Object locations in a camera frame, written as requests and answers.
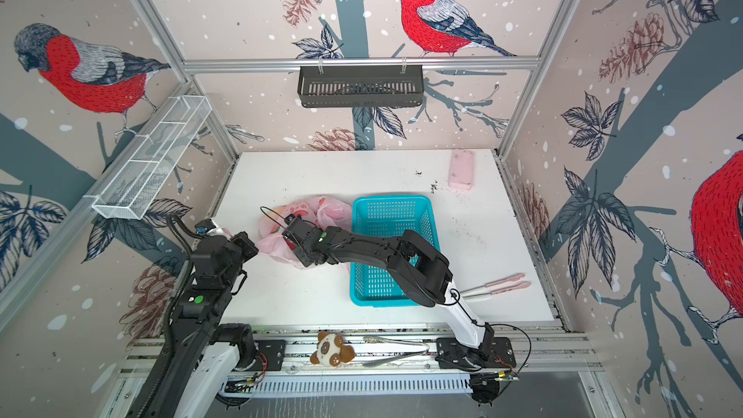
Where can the teal plastic basket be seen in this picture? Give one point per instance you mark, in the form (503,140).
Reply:
(387,216)

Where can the pink white tweezers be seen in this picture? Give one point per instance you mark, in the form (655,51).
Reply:
(486,291)

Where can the horizontal aluminium frame bar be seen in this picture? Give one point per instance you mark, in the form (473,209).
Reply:
(476,63)

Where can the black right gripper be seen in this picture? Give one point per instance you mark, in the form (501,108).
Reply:
(305,254)

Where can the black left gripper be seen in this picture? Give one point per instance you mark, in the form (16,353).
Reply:
(242,241)

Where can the pink plastic bag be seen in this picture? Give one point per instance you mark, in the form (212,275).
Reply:
(321,210)

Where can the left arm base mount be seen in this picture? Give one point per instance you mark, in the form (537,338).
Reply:
(268,357)

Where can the metal tongs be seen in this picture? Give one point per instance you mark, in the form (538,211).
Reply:
(420,349)

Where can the black hanging wire basket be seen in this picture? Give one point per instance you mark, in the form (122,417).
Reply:
(390,86)

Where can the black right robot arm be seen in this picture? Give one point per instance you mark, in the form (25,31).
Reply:
(420,270)

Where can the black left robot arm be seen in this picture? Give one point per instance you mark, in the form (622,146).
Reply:
(199,350)

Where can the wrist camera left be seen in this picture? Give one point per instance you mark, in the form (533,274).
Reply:
(208,228)

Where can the white wire mesh shelf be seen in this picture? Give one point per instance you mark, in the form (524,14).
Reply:
(136,185)

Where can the brown white plush toy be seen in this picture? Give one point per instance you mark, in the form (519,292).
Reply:
(332,350)

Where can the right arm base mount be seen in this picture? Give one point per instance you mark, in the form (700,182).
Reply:
(451,355)

